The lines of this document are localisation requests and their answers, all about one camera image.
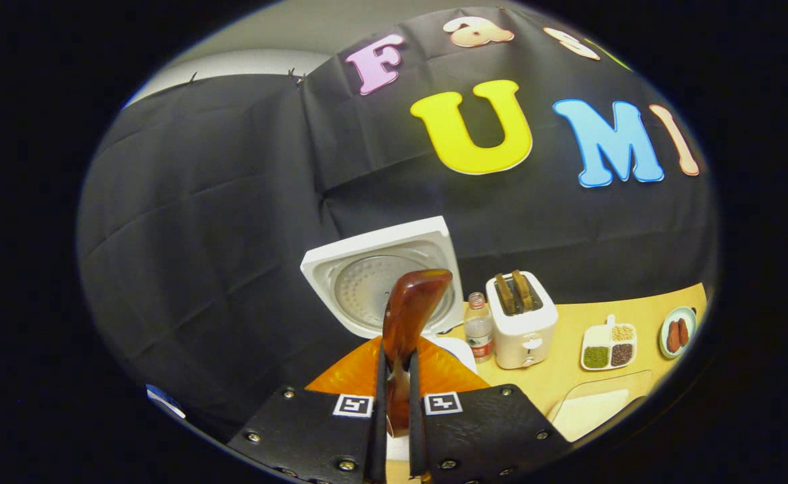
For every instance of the white toaster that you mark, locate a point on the white toaster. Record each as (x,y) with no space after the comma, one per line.
(522,336)

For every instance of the clear container of rice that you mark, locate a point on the clear container of rice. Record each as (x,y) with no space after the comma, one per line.
(596,410)

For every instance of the clear water bottle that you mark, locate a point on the clear water bottle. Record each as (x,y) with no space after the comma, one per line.
(479,333)

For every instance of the pale green plate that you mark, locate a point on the pale green plate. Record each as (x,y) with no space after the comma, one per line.
(664,329)

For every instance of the brown wooden spoon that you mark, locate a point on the brown wooden spoon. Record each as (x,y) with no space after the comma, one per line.
(411,309)

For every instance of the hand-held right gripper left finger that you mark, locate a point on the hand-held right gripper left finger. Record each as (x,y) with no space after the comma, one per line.
(313,437)

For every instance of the brown toast slice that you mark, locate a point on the brown toast slice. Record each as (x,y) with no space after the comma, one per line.
(505,294)
(523,289)

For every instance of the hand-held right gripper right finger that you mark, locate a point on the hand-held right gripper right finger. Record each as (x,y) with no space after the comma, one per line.
(481,437)

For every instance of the red meat slice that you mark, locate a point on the red meat slice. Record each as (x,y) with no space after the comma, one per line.
(673,338)
(683,331)

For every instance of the black backdrop cloth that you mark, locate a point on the black backdrop cloth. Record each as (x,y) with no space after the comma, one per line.
(199,235)

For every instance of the white rice cooker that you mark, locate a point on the white rice cooker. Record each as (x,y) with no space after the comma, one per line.
(353,269)

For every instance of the white divided dish of beans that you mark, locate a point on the white divided dish of beans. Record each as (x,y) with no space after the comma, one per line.
(609,346)

